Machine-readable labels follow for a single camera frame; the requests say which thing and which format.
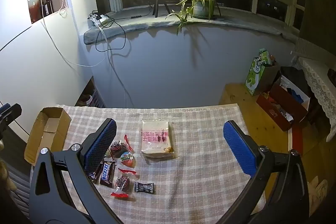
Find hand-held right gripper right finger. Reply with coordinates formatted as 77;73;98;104
219;120;310;224

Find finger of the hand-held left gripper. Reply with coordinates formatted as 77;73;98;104
0;103;22;134

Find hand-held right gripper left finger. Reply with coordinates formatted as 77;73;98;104
29;118;124;224

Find round candy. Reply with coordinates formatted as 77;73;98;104
110;167;139;200
109;134;134;159

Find brown chocolate bar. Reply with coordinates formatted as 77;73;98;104
99;160;116;188
88;162;104;182

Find brown cardboard box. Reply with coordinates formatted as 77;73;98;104
24;107;72;165

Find packaged sliced bread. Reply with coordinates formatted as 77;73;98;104
139;119;178;159

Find small packets on table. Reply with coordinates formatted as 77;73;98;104
119;152;137;168

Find white plastic basket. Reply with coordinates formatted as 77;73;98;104
76;90;105;108

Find small black candy packet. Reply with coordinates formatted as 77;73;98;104
134;181;155;194

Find checked tablecloth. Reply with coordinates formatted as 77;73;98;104
30;104;265;224

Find red cardboard box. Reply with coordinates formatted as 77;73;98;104
256;82;310;131

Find green gift bag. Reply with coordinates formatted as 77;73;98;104
244;49;280;96

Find white storage box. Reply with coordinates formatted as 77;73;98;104
280;76;311;107

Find white ribbed panel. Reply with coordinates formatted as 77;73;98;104
5;174;33;219

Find beige plush cloth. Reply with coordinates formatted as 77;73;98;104
307;178;330;211

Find white lace cloth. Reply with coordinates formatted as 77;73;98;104
291;38;336;142

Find dark bottles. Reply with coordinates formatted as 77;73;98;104
42;0;54;16

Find white power strip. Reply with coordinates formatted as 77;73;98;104
91;14;109;25

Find potted spider plant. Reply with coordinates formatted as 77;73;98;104
165;0;234;35

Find long white cable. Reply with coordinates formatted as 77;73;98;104
29;0;106;67

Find black cable with switch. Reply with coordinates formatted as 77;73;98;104
109;13;155;21

